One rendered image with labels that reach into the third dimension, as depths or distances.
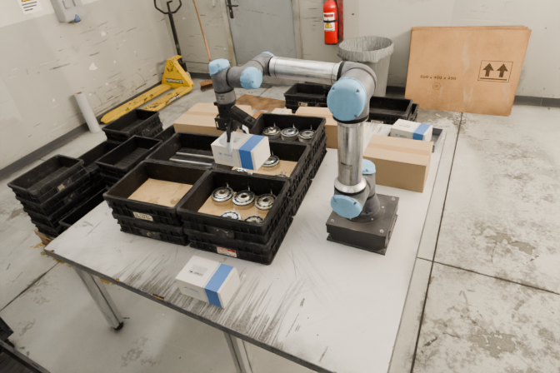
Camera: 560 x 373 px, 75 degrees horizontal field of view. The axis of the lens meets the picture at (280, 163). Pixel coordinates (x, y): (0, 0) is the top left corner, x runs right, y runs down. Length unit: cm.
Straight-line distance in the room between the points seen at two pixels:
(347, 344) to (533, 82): 366
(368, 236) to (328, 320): 36
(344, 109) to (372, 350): 76
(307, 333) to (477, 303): 128
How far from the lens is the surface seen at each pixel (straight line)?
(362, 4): 443
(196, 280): 146
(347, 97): 112
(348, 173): 129
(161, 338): 236
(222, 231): 151
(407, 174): 184
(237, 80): 132
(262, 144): 145
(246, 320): 142
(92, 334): 258
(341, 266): 153
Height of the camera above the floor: 186
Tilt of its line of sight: 33 degrees down
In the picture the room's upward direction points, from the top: 8 degrees counter-clockwise
